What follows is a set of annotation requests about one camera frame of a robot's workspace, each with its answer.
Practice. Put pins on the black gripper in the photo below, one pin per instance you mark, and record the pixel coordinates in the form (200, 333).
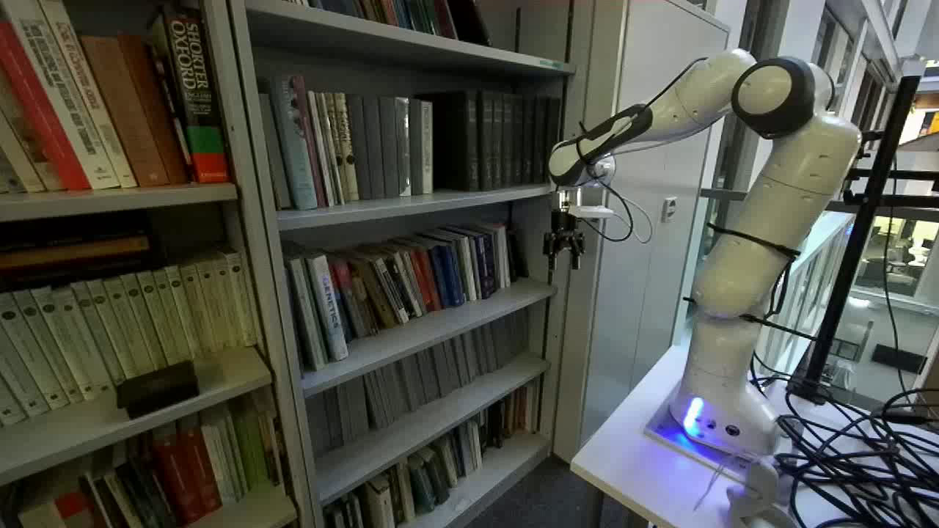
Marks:
(566, 236)

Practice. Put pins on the thin white journal booklets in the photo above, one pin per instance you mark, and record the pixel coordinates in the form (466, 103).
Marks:
(420, 147)

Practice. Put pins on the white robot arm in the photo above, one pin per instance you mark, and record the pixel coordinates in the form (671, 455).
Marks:
(784, 100)

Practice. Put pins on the dark book row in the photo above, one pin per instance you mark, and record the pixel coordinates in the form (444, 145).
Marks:
(491, 140)

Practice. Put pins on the colourful book row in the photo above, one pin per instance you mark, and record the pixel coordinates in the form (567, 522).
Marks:
(341, 297)

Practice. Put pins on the cream machine intelligence book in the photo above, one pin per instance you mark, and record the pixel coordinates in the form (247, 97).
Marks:
(331, 145)
(346, 147)

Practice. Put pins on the light blue tall book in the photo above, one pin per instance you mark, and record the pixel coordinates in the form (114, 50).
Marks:
(296, 147)

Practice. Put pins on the maroon Horizonte German book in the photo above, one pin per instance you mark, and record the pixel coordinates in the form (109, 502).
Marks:
(306, 125)

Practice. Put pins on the black lying book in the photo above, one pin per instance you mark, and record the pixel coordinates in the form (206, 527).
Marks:
(158, 387)

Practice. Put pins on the black green red book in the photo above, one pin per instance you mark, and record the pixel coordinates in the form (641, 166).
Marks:
(177, 35)

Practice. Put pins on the brown hardcover book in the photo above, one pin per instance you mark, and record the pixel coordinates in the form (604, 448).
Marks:
(136, 106)

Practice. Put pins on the red hardcover book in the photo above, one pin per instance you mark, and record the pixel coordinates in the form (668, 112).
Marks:
(40, 112)

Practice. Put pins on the grey metal bookshelf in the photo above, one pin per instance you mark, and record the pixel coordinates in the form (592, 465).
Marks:
(407, 216)

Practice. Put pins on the grey machine intelligence volume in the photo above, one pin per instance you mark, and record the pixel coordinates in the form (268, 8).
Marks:
(375, 147)
(397, 147)

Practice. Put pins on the black tripod stand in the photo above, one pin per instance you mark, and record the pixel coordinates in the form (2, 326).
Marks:
(865, 210)

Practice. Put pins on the grey neighbouring bookshelf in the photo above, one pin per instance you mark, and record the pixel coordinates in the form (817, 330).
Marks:
(206, 461)

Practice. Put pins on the white volume row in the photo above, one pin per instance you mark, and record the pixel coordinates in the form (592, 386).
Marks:
(80, 342)

